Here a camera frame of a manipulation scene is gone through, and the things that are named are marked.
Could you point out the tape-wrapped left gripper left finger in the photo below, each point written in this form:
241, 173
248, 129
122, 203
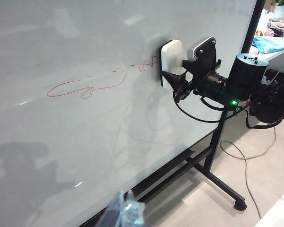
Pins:
112, 212

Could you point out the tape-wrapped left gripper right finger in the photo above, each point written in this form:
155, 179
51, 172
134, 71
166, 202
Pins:
132, 212

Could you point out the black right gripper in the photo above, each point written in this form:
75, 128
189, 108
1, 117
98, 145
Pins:
246, 78

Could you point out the white whiteboard eraser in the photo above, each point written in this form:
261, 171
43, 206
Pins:
171, 56

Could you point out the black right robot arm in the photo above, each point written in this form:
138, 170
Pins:
272, 101

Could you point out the white glass whiteboard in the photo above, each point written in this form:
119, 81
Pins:
85, 130

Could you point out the blue cloth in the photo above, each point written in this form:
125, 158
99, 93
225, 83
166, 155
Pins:
269, 43

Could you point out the white table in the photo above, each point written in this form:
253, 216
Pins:
279, 53

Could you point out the black caster wheel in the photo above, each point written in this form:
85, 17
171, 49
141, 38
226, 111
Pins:
240, 205

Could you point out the white plant pot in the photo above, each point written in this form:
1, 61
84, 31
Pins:
282, 11

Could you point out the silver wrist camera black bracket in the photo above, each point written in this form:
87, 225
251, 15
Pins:
207, 56

